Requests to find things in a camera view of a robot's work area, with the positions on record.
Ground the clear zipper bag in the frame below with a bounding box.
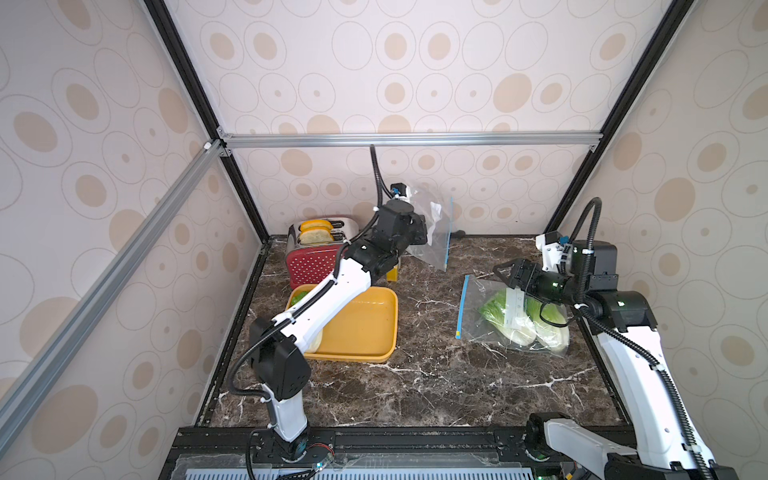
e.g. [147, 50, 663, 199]
[406, 186, 454, 272]
[455, 275, 570, 356]

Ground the chinese cabbage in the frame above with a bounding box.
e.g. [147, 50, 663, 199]
[478, 288, 536, 347]
[525, 297, 570, 355]
[289, 290, 323, 354]

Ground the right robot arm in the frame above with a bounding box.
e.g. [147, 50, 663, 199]
[493, 197, 738, 479]

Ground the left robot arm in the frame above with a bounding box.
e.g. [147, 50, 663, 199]
[227, 145, 428, 447]

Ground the yellow spice bottle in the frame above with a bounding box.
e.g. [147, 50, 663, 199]
[386, 265, 399, 282]

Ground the white bread slice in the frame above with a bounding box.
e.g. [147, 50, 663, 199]
[298, 228, 334, 245]

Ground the yellow bread slice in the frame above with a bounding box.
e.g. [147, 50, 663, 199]
[299, 219, 333, 233]

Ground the red silver toaster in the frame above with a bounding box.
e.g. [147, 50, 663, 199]
[285, 216, 360, 289]

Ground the yellow tray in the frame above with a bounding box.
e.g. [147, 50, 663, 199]
[299, 284, 398, 363]

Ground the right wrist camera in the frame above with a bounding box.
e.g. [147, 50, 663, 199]
[535, 231, 570, 274]

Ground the horizontal aluminium rail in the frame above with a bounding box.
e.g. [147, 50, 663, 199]
[222, 131, 602, 149]

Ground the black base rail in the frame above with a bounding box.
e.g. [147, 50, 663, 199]
[158, 424, 679, 480]

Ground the left diagonal aluminium rail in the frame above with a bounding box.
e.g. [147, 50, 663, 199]
[0, 139, 223, 454]

